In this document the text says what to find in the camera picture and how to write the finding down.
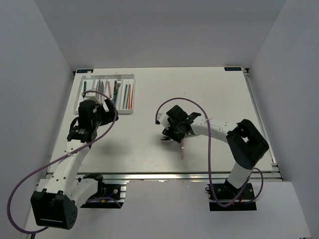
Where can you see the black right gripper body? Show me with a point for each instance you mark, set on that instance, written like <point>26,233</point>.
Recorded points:
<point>174,126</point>

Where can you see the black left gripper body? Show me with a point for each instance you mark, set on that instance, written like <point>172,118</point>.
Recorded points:
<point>100,119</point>

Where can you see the pink handled spoon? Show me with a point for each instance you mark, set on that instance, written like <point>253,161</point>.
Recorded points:
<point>182,149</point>

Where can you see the grey handled fork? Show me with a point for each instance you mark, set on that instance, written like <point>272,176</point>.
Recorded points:
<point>115,91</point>

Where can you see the orange chopstick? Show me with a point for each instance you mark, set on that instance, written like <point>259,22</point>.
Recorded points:
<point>132,96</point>

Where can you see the green handled fork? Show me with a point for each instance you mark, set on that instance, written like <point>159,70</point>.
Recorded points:
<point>119,84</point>

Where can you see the dark handled spoon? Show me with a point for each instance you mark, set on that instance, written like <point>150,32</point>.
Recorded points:
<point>166,140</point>

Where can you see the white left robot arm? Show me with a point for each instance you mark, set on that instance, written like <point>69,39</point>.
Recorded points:
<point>56,206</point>

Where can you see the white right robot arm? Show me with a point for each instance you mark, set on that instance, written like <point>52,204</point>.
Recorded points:
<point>246,143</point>

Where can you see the white divided utensil tray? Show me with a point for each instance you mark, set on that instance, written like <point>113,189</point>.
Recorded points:
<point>92,83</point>

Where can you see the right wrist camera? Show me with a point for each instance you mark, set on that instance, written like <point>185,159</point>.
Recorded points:
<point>161,119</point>

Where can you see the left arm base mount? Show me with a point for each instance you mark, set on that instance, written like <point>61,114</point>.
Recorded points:
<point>104,196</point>

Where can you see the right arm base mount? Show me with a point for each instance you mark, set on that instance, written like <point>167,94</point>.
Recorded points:
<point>225,194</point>

